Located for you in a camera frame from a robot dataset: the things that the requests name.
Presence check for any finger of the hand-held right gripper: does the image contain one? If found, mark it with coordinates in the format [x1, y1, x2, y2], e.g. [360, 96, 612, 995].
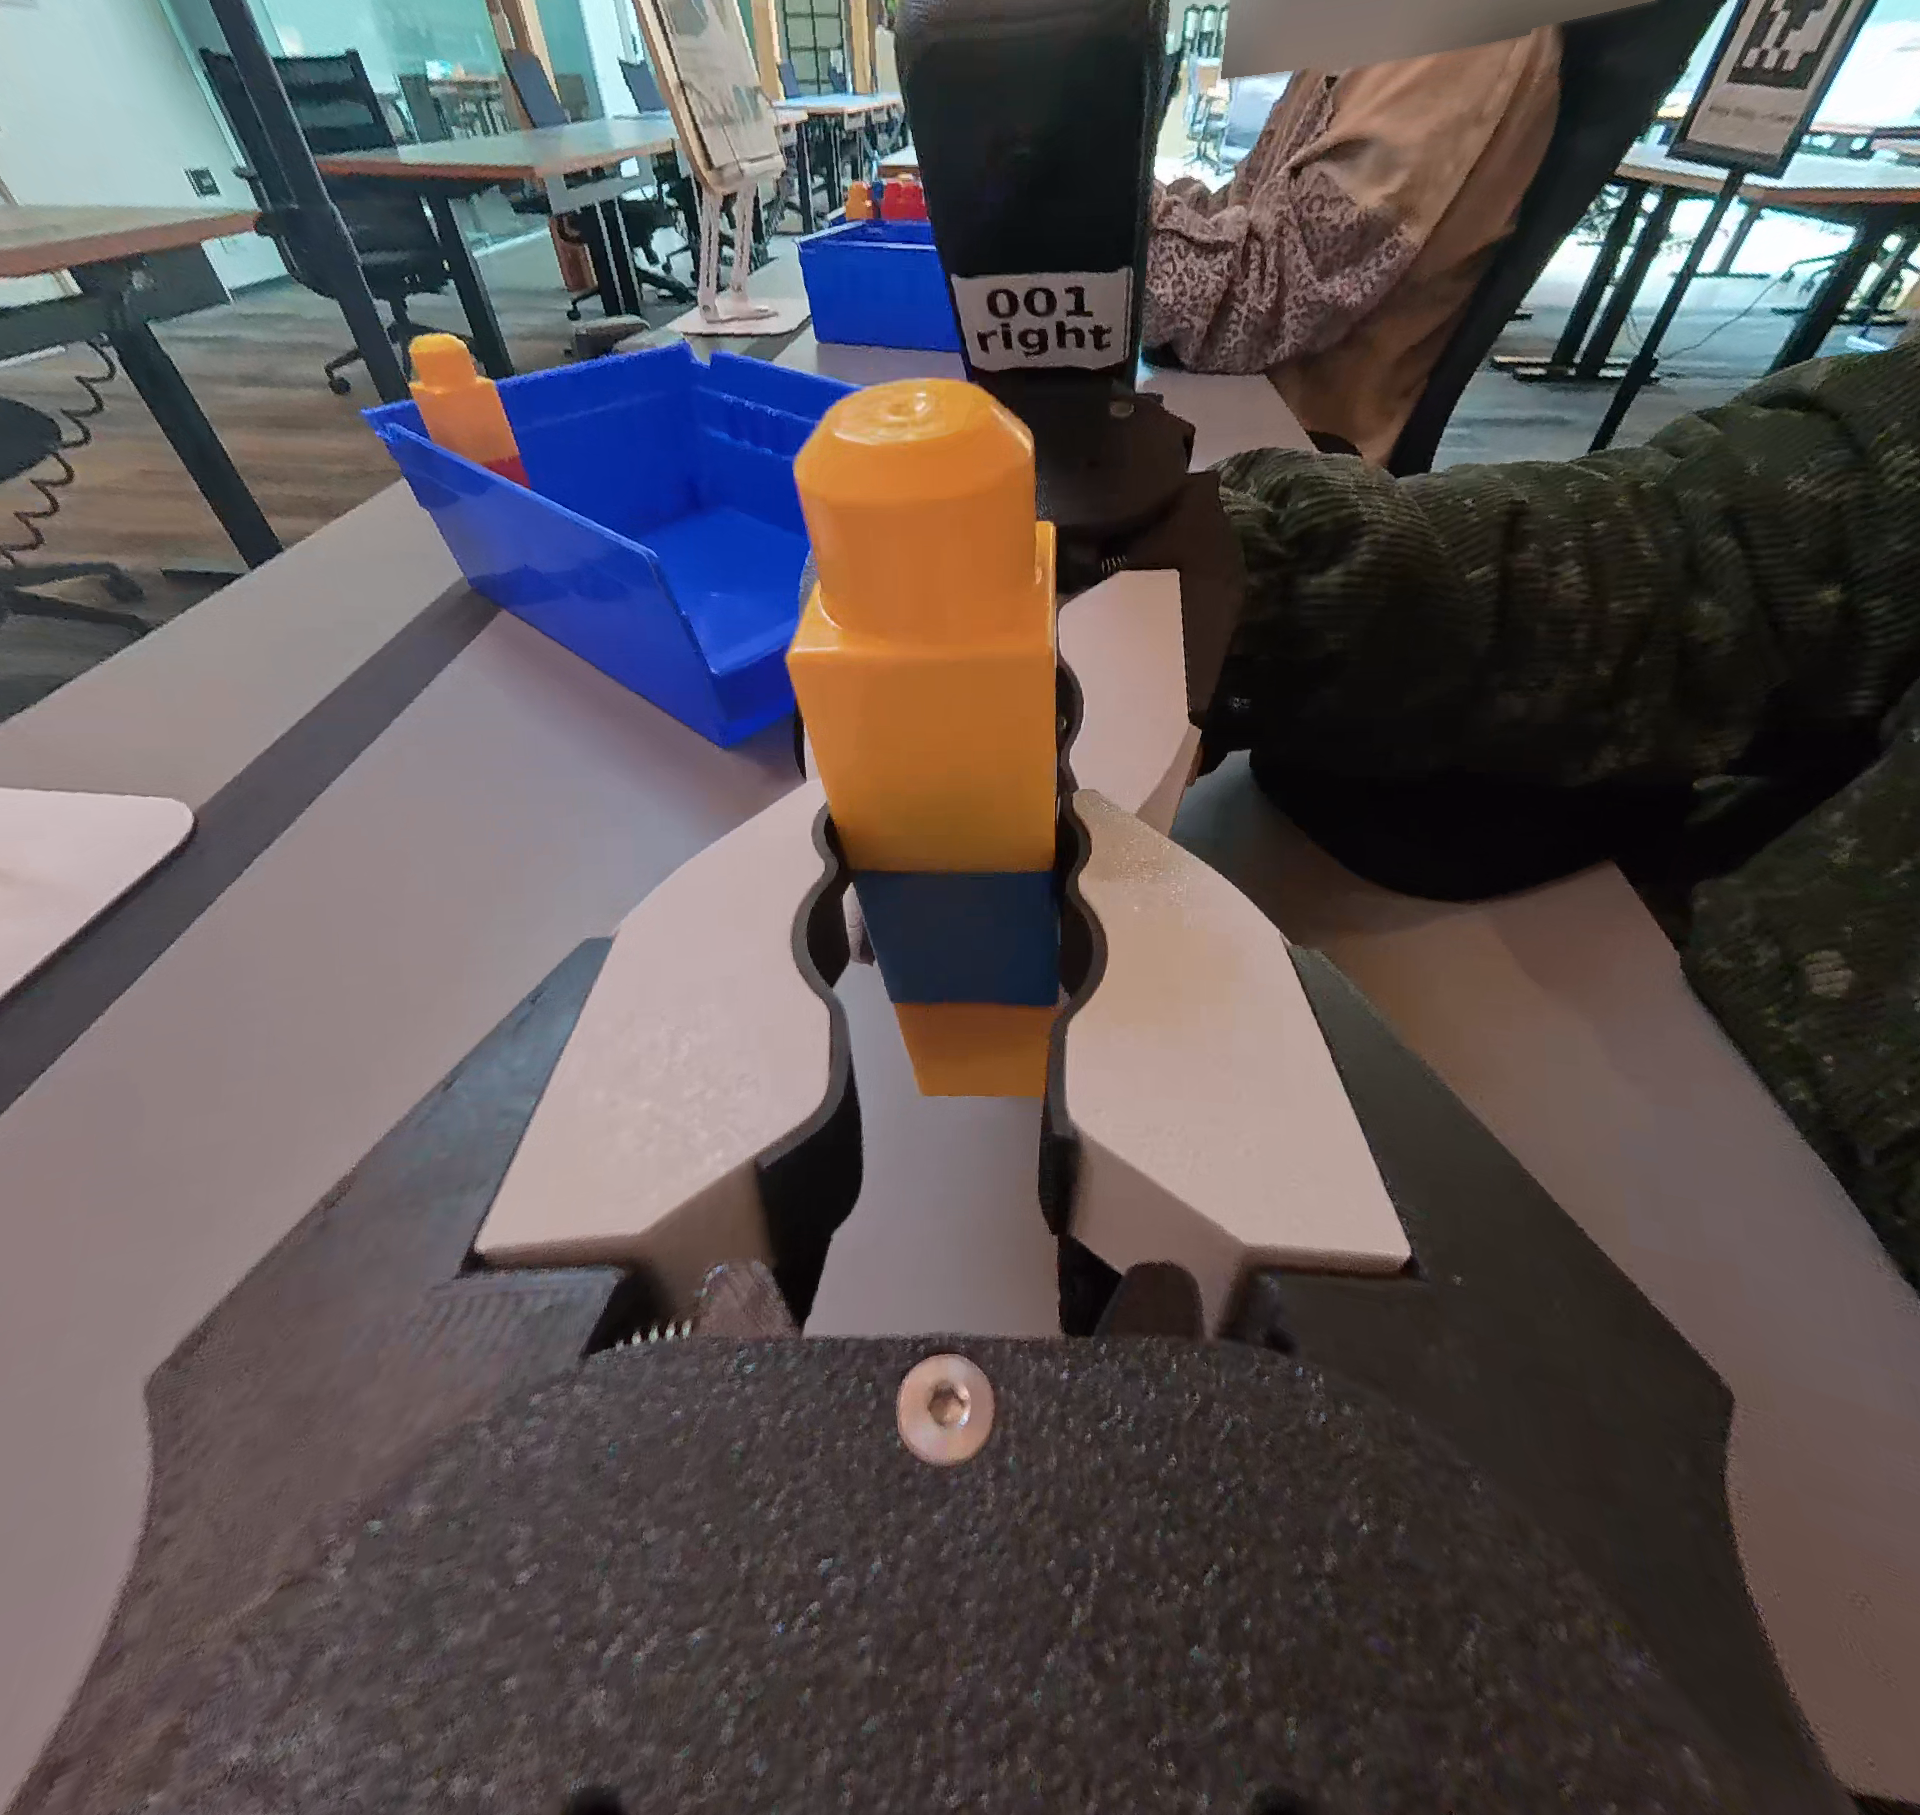
[1055, 569, 1206, 834]

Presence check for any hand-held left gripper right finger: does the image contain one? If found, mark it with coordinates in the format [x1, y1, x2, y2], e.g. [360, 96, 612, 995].
[1040, 785, 1418, 1276]

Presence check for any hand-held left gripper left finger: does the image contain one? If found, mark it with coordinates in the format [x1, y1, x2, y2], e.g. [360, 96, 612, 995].
[474, 793, 875, 1316]

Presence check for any blue plastic bin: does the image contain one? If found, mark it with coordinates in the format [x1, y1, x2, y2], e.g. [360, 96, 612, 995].
[360, 347, 865, 751]
[797, 219, 962, 351]

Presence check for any wood-edged desk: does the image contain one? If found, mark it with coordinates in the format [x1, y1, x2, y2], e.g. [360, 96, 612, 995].
[0, 204, 286, 572]
[1560, 143, 1920, 391]
[317, 116, 691, 332]

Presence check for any black office chair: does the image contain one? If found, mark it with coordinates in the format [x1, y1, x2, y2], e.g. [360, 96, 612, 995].
[1385, 0, 1758, 475]
[0, 395, 149, 632]
[202, 43, 453, 391]

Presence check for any marker sign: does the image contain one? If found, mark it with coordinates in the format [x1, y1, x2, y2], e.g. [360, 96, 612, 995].
[1673, 0, 1896, 175]

